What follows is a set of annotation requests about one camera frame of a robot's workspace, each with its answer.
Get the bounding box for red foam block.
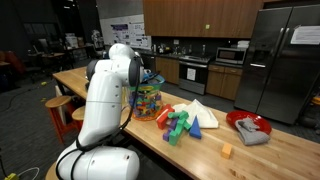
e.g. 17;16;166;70
155;103;175;130

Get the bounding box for white floor cable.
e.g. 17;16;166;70
17;166;41;178

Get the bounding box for stainless steel stove oven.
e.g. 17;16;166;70
178;54;215;96

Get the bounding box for purple foam block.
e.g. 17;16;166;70
162;128;172;142
168;117;179;130

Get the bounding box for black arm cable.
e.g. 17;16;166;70
54;54;146;180

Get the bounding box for orange cube foam block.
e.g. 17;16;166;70
220;142;233;159

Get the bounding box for round wooden robot base stool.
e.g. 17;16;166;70
44;161;66;180

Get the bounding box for wall poster board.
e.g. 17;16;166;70
99;13;153;51

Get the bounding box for wooden lower cabinet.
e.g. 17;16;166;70
155;55;181;85
205;63;244;101

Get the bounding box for blue triangle foam block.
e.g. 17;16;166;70
188;114;203;140

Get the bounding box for green arch foam block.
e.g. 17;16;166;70
166;110;190;120

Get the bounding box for wooden stool red legs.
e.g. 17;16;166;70
44;95;78;145
71;105;86;132

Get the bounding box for red plate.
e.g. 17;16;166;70
225;109;273;135

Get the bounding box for stainless steel refrigerator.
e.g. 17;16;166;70
233;3;320;125

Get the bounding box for white stack on microwave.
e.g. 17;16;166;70
236;39;251;49

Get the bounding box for wooden upper cabinets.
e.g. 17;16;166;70
142;0;265;39

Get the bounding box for yellow floor plug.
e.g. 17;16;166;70
4;172;20;180

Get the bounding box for clear block bag blue rim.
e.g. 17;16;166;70
127;73;166;122

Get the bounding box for gray cloth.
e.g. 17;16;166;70
234;116;271;146

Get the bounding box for white paper on refrigerator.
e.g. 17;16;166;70
290;24;320;45

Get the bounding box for silver microwave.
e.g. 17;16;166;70
215;46;248;65

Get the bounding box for white cloth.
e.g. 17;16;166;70
171;98;219;129

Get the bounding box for background office desk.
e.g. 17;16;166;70
27;51;66;74

